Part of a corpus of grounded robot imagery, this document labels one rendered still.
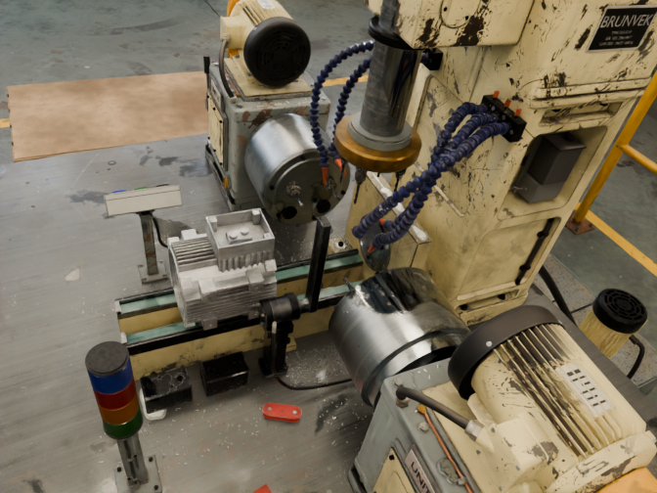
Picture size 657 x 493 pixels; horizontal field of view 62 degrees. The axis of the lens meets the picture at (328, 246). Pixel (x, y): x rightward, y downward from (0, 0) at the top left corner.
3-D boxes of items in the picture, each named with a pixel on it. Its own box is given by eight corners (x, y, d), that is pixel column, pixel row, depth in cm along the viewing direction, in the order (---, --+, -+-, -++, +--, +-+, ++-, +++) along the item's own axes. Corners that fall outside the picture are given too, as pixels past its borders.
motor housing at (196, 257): (250, 265, 137) (253, 207, 124) (275, 322, 125) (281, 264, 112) (169, 282, 130) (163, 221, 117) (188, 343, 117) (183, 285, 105)
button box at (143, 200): (179, 205, 137) (175, 185, 137) (183, 204, 131) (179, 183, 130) (108, 216, 131) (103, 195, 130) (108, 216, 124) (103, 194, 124)
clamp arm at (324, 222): (314, 301, 121) (328, 214, 104) (319, 311, 119) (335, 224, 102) (299, 304, 120) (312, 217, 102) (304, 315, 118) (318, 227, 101)
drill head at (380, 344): (399, 303, 135) (424, 228, 118) (496, 453, 109) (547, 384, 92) (306, 327, 126) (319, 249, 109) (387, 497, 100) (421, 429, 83)
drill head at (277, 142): (303, 154, 177) (311, 83, 160) (349, 226, 154) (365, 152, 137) (228, 163, 168) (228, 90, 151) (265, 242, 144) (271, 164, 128)
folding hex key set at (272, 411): (301, 411, 123) (302, 406, 121) (300, 424, 120) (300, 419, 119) (263, 405, 122) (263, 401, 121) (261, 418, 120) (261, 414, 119)
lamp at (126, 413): (136, 387, 91) (132, 372, 88) (142, 418, 88) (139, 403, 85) (98, 397, 89) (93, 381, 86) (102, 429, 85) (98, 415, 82)
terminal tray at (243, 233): (258, 231, 124) (259, 206, 119) (273, 263, 117) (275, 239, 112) (205, 241, 119) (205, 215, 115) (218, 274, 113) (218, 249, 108)
